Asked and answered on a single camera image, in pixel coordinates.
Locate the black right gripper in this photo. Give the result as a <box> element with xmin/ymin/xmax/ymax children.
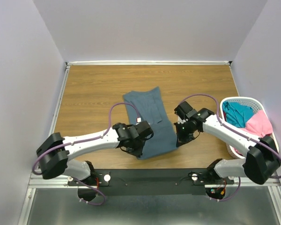
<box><xmin>174</xmin><ymin>120</ymin><xmax>197</xmax><ymax>146</ymax></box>

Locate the grey-blue t-shirt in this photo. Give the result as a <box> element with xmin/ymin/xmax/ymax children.
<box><xmin>123</xmin><ymin>87</ymin><xmax>177</xmax><ymax>160</ymax></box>

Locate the pink t-shirt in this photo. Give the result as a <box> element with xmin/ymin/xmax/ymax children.
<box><xmin>231</xmin><ymin>110</ymin><xmax>273</xmax><ymax>155</ymax></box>

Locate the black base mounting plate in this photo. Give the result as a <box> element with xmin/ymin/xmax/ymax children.
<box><xmin>68</xmin><ymin>169</ymin><xmax>234</xmax><ymax>203</ymax></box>

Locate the white plastic laundry basket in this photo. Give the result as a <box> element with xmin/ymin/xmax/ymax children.
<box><xmin>220</xmin><ymin>97</ymin><xmax>279</xmax><ymax>149</ymax></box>

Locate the aluminium front rail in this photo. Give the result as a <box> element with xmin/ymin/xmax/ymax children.
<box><xmin>29</xmin><ymin>166</ymin><xmax>281</xmax><ymax>188</ymax></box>

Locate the teal t-shirt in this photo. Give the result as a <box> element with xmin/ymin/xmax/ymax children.
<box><xmin>222</xmin><ymin>101</ymin><xmax>254</xmax><ymax>128</ymax></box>

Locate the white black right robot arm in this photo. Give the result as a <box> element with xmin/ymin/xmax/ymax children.
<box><xmin>174</xmin><ymin>106</ymin><xmax>281</xmax><ymax>185</ymax></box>

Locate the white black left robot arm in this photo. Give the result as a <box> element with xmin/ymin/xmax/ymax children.
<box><xmin>33</xmin><ymin>121</ymin><xmax>154</xmax><ymax>185</ymax></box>

